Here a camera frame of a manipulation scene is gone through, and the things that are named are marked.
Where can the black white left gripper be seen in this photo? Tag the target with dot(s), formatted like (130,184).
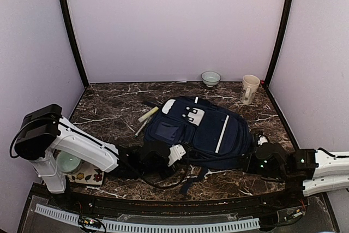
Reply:
(165,174)

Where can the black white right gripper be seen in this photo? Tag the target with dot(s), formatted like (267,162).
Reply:
(250,167)

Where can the black enclosure corner post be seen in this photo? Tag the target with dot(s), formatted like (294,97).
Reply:
(278,42)
(73,42)

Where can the black enclosure corner post right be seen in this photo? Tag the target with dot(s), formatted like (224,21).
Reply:
(278,42)

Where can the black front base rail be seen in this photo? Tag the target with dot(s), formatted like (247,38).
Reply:
(256,206)

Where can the white slotted cable duct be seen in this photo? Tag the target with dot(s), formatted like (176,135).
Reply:
(109,225)

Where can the small celadon bowl at back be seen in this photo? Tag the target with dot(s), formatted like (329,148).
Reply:
(210,78)

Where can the black enclosure corner post left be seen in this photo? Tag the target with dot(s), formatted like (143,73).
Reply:
(73,42)

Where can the celadon cup on plate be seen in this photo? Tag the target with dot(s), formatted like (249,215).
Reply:
(68,163)

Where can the yellow highlighter pen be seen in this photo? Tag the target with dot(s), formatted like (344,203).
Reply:
(148,114)

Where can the floral square plate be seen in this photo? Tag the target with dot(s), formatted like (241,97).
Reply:
(87,174)

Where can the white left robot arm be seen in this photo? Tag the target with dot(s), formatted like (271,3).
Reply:
(45,130)

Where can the cream coral pattern mug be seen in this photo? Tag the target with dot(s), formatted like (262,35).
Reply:
(249,88)

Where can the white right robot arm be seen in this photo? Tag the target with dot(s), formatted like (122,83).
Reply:
(308,171)

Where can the navy blue student backpack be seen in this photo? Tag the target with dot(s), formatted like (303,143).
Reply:
(220,137)

